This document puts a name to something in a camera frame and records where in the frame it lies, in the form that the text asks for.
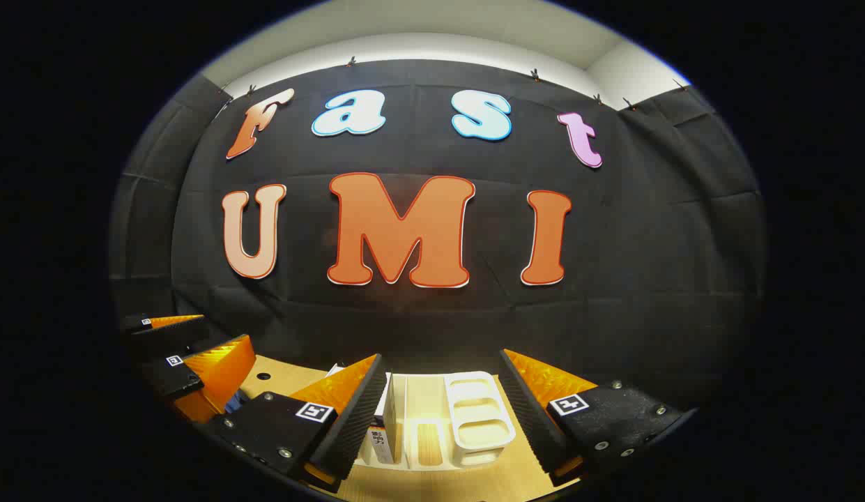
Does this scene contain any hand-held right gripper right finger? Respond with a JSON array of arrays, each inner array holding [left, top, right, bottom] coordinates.
[[498, 349, 689, 487]]

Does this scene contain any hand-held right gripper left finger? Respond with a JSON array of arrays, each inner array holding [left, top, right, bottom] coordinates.
[[218, 353, 390, 493]]

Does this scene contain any white spine book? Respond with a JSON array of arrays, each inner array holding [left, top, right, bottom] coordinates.
[[367, 371, 399, 465]]

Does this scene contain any white bookshelf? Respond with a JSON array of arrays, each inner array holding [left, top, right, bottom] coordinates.
[[359, 371, 518, 472]]

